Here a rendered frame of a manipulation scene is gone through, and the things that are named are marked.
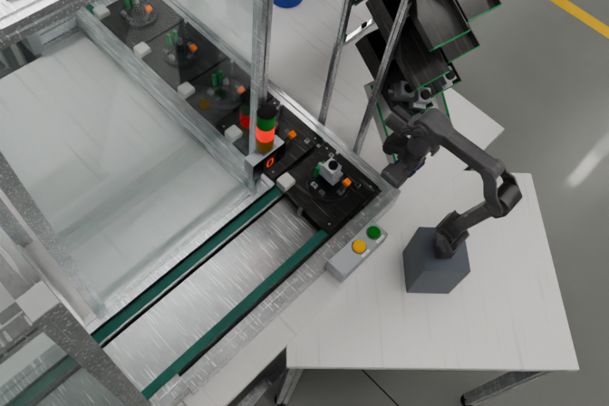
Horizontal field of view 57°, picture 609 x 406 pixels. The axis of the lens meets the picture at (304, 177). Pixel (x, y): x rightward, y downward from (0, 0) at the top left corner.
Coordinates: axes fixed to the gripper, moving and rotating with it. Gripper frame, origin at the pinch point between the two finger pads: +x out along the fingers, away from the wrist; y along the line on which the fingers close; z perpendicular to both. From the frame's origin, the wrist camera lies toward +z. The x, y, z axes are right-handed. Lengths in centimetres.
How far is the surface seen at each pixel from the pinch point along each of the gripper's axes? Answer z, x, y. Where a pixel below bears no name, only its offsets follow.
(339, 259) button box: -0.4, 29.4, 21.0
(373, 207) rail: 4.5, 30.1, -0.9
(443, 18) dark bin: 17.0, -28.1, -24.7
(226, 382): -2, 39, 68
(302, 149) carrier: 35.0, 28.4, 1.8
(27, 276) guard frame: 2, -74, 87
